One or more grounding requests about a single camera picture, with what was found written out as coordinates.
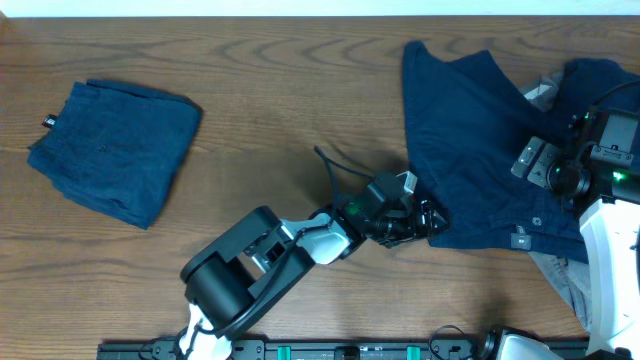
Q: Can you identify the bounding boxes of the navy blue shorts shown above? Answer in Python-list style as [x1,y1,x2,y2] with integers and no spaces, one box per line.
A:
[28,79,202,229]
[402,41,639,263]

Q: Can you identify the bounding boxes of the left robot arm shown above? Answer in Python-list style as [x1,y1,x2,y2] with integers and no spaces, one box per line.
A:
[177,196,449,359]

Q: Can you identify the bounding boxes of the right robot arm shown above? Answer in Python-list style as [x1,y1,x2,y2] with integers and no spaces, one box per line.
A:
[476,106,639,360]

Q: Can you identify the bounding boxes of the grey shorts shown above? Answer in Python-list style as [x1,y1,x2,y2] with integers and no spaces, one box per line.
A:
[519,71,592,334]

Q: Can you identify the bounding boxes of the folded navy blue shorts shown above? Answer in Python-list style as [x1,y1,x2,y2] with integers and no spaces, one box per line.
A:
[28,79,202,229]

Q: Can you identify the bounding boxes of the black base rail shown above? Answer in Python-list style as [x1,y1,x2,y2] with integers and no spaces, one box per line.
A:
[96,340,472,360]

